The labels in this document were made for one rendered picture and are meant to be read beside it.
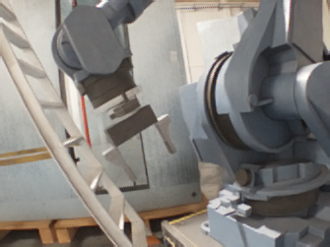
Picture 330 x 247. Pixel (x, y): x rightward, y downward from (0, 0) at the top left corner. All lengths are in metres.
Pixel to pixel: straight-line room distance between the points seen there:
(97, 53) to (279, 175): 0.64
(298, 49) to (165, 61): 1.23
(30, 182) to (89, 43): 1.62
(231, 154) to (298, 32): 0.41
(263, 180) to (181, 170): 1.07
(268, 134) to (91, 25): 0.54
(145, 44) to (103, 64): 1.27
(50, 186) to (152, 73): 1.20
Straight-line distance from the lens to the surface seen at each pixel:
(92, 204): 1.05
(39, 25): 2.02
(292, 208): 0.82
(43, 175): 1.93
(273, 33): 0.67
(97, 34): 0.52
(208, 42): 5.72
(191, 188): 1.81
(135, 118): 0.57
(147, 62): 1.72
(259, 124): 0.63
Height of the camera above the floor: 0.92
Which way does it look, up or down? 3 degrees down
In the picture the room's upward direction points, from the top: 8 degrees counter-clockwise
